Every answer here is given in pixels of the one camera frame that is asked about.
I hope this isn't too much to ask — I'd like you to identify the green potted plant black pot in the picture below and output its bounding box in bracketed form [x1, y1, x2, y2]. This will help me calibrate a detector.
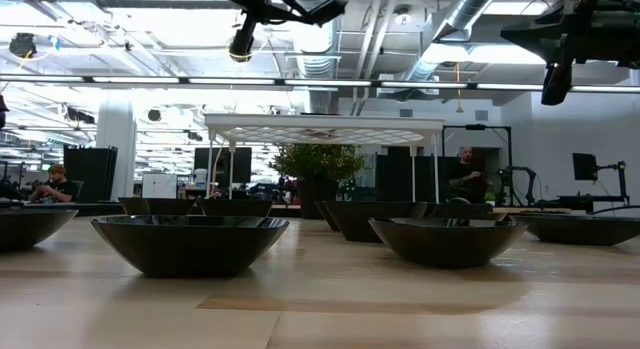
[268, 142, 374, 221]

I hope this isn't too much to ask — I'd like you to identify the black desk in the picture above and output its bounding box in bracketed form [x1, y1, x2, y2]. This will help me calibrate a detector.
[537, 194, 631, 216]

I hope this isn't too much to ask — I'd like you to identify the black round ceiling fixture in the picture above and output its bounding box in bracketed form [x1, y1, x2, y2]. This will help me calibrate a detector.
[227, 38, 253, 64]
[8, 32, 38, 60]

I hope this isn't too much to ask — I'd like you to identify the white cabinet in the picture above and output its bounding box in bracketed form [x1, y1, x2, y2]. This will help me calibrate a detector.
[141, 172, 178, 200]

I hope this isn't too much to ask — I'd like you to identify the black gantry frame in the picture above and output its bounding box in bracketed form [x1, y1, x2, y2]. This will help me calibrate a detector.
[441, 123, 514, 206]

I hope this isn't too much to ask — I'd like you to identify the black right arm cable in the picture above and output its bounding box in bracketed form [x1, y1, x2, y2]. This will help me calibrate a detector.
[588, 203, 640, 216]

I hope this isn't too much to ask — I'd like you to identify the person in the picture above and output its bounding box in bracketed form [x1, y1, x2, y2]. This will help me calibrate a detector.
[446, 146, 490, 204]
[28, 163, 82, 205]

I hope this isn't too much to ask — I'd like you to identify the yellow hanging cord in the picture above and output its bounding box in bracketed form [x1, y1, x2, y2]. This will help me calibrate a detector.
[454, 62, 465, 115]

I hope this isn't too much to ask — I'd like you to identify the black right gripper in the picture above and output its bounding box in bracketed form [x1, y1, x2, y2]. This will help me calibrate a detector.
[501, 0, 621, 106]

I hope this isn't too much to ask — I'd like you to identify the black monitor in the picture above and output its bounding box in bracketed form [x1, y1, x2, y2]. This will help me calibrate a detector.
[571, 152, 600, 182]

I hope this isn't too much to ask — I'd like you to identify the black wavy mini plate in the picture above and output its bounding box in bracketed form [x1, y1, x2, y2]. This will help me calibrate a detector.
[118, 196, 199, 217]

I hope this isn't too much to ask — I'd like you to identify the black room partition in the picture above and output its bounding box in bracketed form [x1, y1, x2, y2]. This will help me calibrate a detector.
[193, 146, 253, 190]
[374, 145, 442, 204]
[62, 145, 119, 204]

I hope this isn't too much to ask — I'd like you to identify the white building column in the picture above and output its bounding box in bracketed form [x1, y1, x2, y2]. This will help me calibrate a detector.
[95, 104, 138, 201]

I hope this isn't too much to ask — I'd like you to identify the silver corrugated air duct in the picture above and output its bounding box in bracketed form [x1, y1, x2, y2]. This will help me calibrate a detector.
[398, 0, 504, 86]
[283, 0, 344, 116]

